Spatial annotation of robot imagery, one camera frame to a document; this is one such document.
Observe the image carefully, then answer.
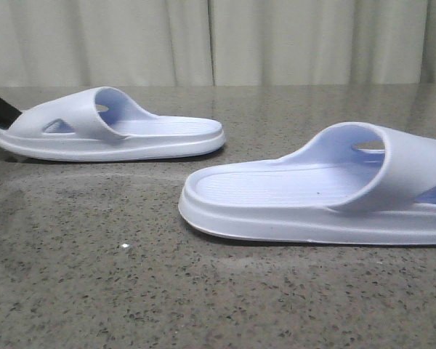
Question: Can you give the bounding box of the beige background curtain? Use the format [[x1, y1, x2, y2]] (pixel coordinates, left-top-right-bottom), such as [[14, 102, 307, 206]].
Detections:
[[0, 1, 436, 87]]

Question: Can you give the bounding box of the light blue slipper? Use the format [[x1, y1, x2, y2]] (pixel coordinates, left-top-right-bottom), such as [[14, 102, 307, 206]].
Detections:
[[0, 87, 225, 162], [179, 122, 436, 245]]

